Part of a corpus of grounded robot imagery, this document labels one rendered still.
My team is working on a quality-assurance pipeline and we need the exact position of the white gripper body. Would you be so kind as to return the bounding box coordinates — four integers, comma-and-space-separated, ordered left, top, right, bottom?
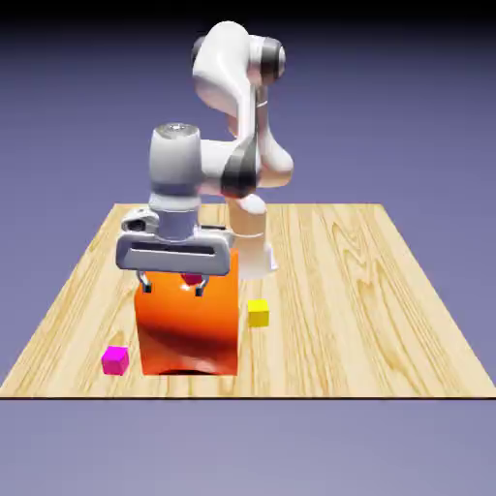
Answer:
114, 225, 235, 277

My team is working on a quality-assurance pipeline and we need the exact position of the large orange box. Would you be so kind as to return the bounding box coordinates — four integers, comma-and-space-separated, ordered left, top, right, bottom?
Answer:
134, 247, 240, 377

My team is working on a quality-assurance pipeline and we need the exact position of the small magenta cube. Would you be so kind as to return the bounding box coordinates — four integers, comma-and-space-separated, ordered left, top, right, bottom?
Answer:
101, 345, 130, 377

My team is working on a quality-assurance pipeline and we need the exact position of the small yellow cube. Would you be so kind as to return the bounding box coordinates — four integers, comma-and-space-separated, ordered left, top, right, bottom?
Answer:
247, 298, 270, 328

